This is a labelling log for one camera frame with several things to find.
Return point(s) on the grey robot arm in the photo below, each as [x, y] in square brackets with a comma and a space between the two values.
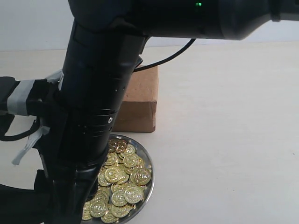
[106, 40]

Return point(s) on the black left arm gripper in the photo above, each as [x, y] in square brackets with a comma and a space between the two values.
[26, 98]

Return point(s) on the brown cardboard slot box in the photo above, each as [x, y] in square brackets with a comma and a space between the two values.
[137, 113]

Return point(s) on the round steel plate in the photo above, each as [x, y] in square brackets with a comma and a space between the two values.
[124, 183]

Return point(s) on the dark gold coin top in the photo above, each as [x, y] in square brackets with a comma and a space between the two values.
[116, 145]

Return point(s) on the gold coin upper right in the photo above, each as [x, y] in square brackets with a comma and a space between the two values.
[131, 160]

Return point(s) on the gold coin right large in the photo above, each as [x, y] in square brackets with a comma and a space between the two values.
[140, 176]

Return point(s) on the gold coin front right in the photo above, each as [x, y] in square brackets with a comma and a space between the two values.
[133, 194]

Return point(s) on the gold coin front centre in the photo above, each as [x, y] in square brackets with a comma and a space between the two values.
[118, 198]

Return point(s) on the gold coin bottom centre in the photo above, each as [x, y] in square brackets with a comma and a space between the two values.
[98, 209]

